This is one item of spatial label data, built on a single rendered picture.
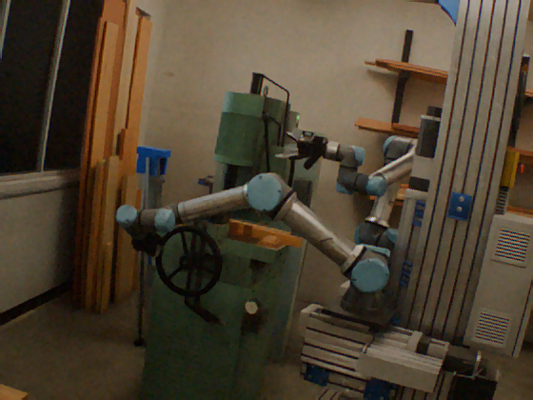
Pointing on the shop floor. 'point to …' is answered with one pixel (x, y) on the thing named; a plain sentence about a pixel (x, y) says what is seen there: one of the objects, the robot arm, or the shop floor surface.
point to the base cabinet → (206, 342)
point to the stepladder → (151, 195)
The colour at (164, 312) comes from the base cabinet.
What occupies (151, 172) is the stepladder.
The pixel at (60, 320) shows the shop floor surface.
